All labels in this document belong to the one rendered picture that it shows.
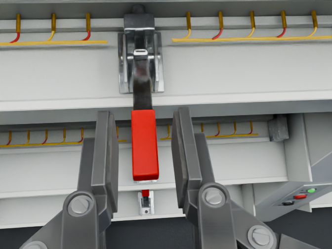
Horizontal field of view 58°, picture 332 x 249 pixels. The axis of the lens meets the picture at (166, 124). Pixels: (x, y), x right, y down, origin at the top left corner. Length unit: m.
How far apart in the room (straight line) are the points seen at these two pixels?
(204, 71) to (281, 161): 0.23
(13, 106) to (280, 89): 0.17
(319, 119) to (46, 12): 0.27
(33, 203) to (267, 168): 0.40
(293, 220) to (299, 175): 0.38
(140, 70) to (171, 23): 0.05
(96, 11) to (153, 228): 0.55
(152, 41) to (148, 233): 0.54
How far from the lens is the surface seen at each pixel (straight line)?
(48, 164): 0.38
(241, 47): 0.21
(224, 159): 0.38
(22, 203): 0.59
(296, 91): 0.21
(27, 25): 0.21
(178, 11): 0.20
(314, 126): 0.35
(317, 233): 0.78
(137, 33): 0.17
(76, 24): 0.20
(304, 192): 0.48
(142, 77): 0.17
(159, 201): 0.55
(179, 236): 0.69
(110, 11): 0.20
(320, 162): 0.36
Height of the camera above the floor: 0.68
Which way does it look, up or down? 62 degrees down
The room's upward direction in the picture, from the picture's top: 6 degrees clockwise
